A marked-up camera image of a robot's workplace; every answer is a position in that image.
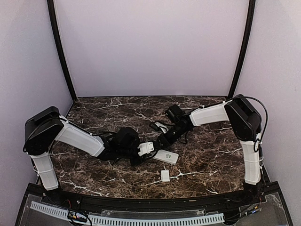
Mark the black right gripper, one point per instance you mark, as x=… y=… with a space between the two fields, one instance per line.
x=165 y=141

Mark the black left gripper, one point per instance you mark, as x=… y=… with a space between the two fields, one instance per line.
x=140 y=160

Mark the white remote control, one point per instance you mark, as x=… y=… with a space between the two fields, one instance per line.
x=167 y=157

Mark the white battery cover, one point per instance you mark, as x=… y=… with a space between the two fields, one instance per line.
x=165 y=176

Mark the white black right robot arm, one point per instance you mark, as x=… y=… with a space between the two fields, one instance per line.
x=244 y=119

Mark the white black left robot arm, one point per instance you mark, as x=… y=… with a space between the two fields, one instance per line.
x=43 y=129

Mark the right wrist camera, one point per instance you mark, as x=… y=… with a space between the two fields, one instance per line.
x=159 y=126

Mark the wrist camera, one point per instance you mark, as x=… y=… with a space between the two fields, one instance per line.
x=145 y=148
x=159 y=126

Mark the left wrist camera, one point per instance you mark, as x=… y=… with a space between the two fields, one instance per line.
x=145 y=148

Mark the white slotted cable duct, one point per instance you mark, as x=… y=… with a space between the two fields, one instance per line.
x=123 y=218

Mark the black front rail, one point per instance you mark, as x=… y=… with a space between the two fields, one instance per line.
x=228 y=202

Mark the black right corner frame post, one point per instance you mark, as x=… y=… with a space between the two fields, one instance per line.
x=243 y=49

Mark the black corner frame post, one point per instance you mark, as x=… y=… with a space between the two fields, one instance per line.
x=59 y=49
x=243 y=49

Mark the black left corner frame post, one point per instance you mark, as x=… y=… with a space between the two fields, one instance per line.
x=59 y=49

